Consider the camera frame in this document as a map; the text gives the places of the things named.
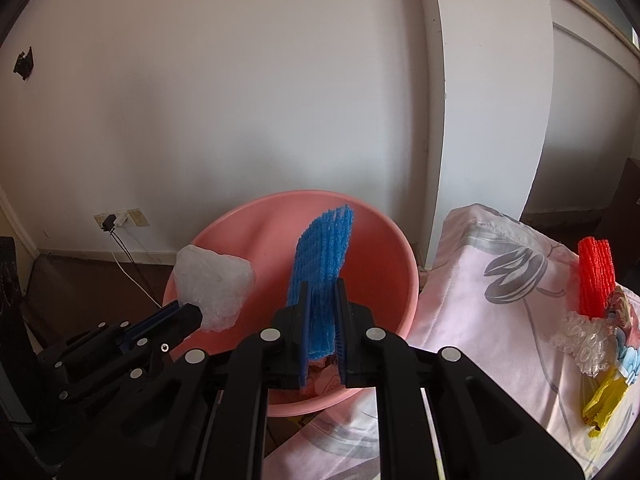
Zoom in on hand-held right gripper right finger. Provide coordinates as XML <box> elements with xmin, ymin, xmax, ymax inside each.
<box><xmin>335</xmin><ymin>280</ymin><xmax>586</xmax><ymax>480</ymax></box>

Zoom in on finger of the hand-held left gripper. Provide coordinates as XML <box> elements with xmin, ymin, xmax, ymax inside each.
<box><xmin>127</xmin><ymin>301</ymin><xmax>204</xmax><ymax>361</ymax></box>
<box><xmin>117</xmin><ymin>304</ymin><xmax>181</xmax><ymax>350</ymax></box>

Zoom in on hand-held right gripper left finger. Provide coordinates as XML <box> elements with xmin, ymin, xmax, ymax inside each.
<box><xmin>57</xmin><ymin>282</ymin><xmax>313</xmax><ymax>480</ymax></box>

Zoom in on white plastic bag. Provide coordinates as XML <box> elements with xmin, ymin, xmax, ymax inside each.
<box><xmin>172</xmin><ymin>245</ymin><xmax>256</xmax><ymax>332</ymax></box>

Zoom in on pink snack wrapper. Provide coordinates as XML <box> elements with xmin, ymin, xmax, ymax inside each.
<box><xmin>307</xmin><ymin>357</ymin><xmax>341</xmax><ymax>396</ymax></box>

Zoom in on blue foam net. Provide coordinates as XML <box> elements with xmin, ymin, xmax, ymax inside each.
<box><xmin>286</xmin><ymin>203</ymin><xmax>355</xmax><ymax>361</ymax></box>

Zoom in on pink plastic bucket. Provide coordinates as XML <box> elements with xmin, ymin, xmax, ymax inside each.
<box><xmin>162</xmin><ymin>189</ymin><xmax>420</xmax><ymax>418</ymax></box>

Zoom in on clear bubble wrap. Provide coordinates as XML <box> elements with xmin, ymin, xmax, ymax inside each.
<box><xmin>550</xmin><ymin>310</ymin><xmax>613</xmax><ymax>378</ymax></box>

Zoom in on red foam net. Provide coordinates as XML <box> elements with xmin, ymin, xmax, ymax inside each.
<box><xmin>576</xmin><ymin>236</ymin><xmax>617</xmax><ymax>321</ymax></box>

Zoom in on yellow plastic wrapper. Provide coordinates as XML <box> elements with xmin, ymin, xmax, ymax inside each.
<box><xmin>581</xmin><ymin>367</ymin><xmax>628</xmax><ymax>433</ymax></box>

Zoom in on cartoon printed wrapper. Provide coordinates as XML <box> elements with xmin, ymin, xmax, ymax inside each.
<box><xmin>602</xmin><ymin>285</ymin><xmax>640</xmax><ymax>381</ymax></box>

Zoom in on dark furniture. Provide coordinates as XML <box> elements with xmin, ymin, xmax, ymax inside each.
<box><xmin>0</xmin><ymin>235</ymin><xmax>38</xmax><ymax>426</ymax></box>

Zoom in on pink floral cloth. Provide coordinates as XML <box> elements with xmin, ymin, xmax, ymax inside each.
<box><xmin>262</xmin><ymin>203</ymin><xmax>640</xmax><ymax>480</ymax></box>

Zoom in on white cable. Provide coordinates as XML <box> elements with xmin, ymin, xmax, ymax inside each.
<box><xmin>112</xmin><ymin>252</ymin><xmax>163</xmax><ymax>307</ymax></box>

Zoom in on black cable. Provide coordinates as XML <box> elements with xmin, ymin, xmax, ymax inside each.
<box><xmin>111</xmin><ymin>229</ymin><xmax>148</xmax><ymax>268</ymax></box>

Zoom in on beige wall socket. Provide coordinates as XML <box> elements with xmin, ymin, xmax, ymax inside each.
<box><xmin>94</xmin><ymin>208</ymin><xmax>149</xmax><ymax>231</ymax></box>

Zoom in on black wall bracket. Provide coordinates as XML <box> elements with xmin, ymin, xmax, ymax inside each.
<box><xmin>13</xmin><ymin>46</ymin><xmax>35</xmax><ymax>82</ymax></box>

